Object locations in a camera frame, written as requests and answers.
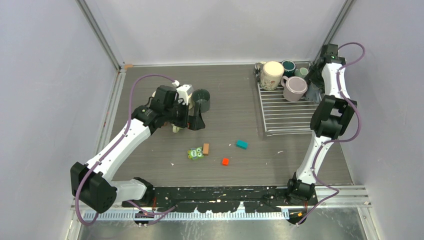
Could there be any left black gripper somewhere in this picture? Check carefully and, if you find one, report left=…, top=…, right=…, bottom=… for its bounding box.
left=164, top=99, right=205, bottom=131

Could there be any light green cream mug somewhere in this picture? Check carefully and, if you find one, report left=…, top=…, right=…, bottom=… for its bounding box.
left=172, top=124, right=182, bottom=134

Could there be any lilac pink mug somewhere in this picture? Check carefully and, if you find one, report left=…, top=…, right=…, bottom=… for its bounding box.
left=280, top=76, right=308, bottom=102

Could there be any dark grey mug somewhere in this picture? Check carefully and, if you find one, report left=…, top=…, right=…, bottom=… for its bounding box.
left=192, top=89, right=211, bottom=113

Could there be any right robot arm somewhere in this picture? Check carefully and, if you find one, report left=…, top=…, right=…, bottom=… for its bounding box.
left=285, top=43, right=358, bottom=205

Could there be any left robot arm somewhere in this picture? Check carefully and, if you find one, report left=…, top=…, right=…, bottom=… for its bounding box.
left=70, top=84, right=211, bottom=214

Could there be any pale green small mug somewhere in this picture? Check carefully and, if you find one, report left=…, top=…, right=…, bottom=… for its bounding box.
left=295, top=67, right=309, bottom=80

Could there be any tan wooden block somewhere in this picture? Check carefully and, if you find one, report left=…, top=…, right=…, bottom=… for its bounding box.
left=202, top=143, right=210, bottom=156

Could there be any dark teal mug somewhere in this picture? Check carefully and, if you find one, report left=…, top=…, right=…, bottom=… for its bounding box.
left=281, top=59, right=297, bottom=78

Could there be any green owl toy block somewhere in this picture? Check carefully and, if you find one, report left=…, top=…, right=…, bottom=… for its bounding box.
left=187, top=147, right=204, bottom=160

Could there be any cream floral mug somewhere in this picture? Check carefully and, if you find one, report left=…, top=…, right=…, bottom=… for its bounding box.
left=259, top=61, right=285, bottom=91

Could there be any red cube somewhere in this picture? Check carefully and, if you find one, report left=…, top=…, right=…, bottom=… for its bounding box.
left=221, top=158, right=230, bottom=166

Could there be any teal block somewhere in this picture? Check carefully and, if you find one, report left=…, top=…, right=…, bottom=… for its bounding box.
left=236, top=140, right=249, bottom=150

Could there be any black base bar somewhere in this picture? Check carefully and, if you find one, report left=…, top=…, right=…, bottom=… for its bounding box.
left=132, top=185, right=318, bottom=213

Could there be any white wire dish rack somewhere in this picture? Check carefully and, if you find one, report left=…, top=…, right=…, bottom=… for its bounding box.
left=256, top=82, right=319, bottom=137

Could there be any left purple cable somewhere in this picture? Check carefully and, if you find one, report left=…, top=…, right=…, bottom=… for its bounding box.
left=74, top=73, right=180, bottom=227

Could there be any purple cable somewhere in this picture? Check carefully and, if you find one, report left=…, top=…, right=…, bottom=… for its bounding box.
left=74, top=73, right=180, bottom=227
left=296, top=42, right=367, bottom=226

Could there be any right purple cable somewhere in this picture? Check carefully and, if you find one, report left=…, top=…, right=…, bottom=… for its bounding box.
left=296, top=42, right=367, bottom=226

